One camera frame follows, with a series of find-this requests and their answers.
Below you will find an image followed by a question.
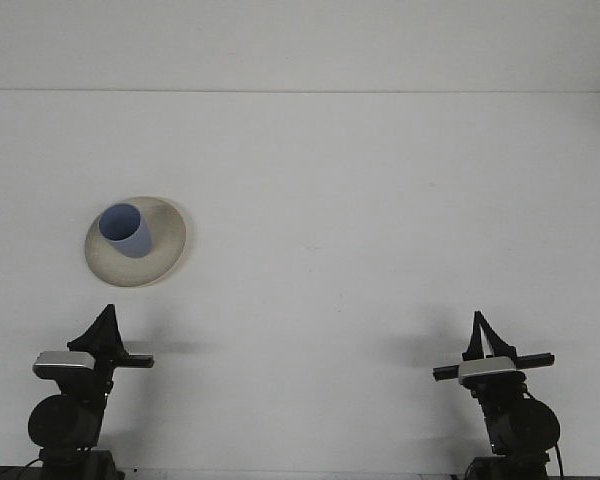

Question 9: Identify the pale blue cup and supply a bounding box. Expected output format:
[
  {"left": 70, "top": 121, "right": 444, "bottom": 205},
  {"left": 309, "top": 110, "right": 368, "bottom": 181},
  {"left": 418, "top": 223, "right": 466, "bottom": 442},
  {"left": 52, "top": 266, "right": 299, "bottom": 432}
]
[{"left": 97, "top": 203, "right": 154, "bottom": 260}]

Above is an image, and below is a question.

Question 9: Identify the pale round plate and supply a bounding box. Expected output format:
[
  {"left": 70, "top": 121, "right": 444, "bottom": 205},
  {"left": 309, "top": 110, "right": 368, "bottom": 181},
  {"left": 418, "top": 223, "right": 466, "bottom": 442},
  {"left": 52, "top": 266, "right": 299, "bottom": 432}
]
[{"left": 83, "top": 195, "right": 189, "bottom": 289}]

